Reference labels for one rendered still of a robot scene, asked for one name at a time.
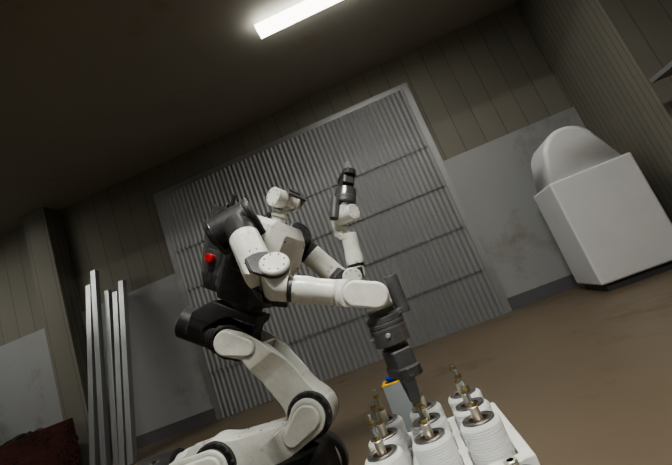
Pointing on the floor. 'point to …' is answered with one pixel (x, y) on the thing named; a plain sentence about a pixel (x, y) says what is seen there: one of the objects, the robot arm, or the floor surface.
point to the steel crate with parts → (43, 446)
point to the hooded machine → (600, 210)
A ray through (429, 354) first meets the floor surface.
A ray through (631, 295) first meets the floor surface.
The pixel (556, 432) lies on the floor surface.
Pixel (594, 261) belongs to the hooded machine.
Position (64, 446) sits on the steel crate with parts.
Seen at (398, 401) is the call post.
